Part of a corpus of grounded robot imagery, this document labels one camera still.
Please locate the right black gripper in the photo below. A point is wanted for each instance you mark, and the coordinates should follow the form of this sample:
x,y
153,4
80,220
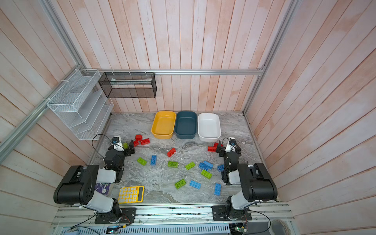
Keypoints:
x,y
220,148

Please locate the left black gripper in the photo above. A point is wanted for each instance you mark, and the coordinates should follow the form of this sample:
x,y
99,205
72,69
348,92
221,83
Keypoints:
x,y
132,150

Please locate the red lego brick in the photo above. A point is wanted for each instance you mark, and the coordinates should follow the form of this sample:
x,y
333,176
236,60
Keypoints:
x,y
213,148
138,137
171,152
145,142
135,143

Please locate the green lego brick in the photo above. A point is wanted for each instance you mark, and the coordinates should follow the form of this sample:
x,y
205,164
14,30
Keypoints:
x,y
142,161
173,164
190,166
180,184

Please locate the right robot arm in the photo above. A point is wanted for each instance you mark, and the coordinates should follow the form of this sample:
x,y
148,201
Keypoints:
x,y
255,180

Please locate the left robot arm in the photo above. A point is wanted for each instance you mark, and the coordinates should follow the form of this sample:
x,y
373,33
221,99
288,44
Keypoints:
x,y
78,186

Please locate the blue lego brick small right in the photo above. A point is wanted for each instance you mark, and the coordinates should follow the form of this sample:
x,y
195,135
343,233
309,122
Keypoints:
x,y
220,168

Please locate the blue lego brick stacked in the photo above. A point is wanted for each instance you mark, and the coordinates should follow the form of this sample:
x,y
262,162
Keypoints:
x,y
205,165

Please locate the white plastic bin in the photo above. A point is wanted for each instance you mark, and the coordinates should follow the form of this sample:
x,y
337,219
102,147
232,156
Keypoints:
x,y
209,129

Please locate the blue lego brick left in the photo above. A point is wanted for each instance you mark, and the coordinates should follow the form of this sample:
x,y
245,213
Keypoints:
x,y
153,160

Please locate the green lego plate right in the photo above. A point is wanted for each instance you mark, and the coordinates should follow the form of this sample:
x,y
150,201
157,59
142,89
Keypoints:
x,y
206,174

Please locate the teal plastic bin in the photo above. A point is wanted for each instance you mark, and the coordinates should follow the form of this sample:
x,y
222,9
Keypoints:
x,y
186,125

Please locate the yellow calculator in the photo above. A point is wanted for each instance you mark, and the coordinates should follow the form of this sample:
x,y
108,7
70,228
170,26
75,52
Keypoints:
x,y
134,194

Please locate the blue lego brick lower right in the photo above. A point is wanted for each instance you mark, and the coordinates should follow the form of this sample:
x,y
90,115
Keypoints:
x,y
217,189

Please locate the purple book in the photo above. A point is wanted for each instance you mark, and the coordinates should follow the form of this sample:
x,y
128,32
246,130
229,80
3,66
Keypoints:
x,y
103,188

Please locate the yellow plastic bin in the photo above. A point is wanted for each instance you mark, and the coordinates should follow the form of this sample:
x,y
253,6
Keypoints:
x,y
163,124

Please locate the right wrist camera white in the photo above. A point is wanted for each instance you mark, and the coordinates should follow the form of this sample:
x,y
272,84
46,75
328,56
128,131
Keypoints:
x,y
231,145

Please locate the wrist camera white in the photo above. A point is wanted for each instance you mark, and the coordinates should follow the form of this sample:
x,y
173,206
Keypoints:
x,y
117,144
231,145

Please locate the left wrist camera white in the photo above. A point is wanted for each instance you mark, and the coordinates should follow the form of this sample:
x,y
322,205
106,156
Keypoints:
x,y
117,144

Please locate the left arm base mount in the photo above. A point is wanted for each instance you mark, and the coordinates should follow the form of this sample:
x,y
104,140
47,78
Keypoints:
x,y
125,215

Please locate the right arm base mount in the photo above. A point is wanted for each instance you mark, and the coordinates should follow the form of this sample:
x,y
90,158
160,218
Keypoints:
x,y
230,213

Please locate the white wire mesh shelf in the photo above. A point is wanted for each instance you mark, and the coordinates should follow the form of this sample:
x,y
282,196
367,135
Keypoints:
x,y
81,108

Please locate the black wire mesh basket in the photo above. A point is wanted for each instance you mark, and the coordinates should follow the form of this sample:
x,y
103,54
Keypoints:
x,y
135,85

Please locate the aluminium front rail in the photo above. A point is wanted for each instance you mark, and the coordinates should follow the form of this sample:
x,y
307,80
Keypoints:
x,y
148,214

